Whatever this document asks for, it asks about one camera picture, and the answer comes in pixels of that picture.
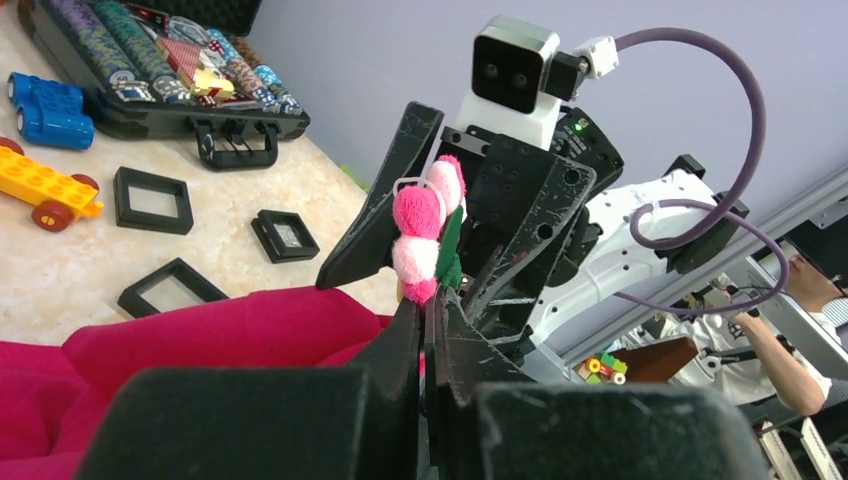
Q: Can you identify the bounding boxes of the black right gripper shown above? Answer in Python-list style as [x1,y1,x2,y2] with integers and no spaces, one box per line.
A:
[315,102,624,344]

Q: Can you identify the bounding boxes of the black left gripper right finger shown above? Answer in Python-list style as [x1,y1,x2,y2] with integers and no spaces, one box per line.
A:
[427,288,768,479]

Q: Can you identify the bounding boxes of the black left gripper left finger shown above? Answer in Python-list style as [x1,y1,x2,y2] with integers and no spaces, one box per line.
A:
[76,301,422,479]

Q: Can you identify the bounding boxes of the pink flower brooch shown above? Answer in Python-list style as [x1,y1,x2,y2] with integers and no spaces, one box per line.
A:
[391,154,467,305]

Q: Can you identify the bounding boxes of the magenta garment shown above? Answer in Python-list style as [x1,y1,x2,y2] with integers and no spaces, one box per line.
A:
[1,287,391,479]

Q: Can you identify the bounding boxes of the white silver brooch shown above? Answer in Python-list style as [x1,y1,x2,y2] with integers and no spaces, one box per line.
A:
[275,224,303,248]

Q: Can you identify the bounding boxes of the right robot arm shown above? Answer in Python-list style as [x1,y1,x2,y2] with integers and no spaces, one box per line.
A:
[316,96,745,382]

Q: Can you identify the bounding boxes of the person in background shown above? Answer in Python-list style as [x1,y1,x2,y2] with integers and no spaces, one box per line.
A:
[642,255,847,416]

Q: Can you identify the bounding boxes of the playing card box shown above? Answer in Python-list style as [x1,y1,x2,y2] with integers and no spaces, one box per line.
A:
[154,36,235,101]

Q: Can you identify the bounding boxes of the black poker chip case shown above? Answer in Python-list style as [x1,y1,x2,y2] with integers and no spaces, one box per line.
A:
[17,1,310,171]

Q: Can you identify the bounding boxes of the yellow toy car red wheels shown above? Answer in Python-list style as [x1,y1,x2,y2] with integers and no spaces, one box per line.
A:
[1,137,104,233]

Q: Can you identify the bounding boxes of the blue toy car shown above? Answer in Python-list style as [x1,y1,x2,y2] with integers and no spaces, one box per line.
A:
[7,72,94,151]

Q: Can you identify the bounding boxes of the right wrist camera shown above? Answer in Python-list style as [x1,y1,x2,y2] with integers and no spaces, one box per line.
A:
[454,15,619,150]

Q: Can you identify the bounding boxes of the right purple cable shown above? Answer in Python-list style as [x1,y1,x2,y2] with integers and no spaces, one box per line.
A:
[612,26,791,316]

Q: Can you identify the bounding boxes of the black square frame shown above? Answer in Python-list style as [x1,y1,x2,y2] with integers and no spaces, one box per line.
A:
[117,258,228,318]
[113,166,194,235]
[251,209,320,264]

